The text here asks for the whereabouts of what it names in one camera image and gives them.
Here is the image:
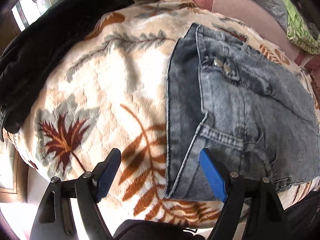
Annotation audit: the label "green patterned folded blanket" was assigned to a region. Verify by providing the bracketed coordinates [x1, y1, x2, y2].
[283, 0, 319, 55]

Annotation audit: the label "grey-blue denim pants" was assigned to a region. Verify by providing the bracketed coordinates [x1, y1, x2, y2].
[164, 23, 319, 201]

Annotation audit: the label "pink sofa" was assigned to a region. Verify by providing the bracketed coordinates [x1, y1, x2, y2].
[194, 0, 319, 81]

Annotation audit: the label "black cloth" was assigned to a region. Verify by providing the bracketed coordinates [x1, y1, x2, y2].
[1, 0, 133, 134]

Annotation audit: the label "cream leaf-pattern blanket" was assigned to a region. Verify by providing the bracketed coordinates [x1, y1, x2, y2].
[10, 0, 319, 228]

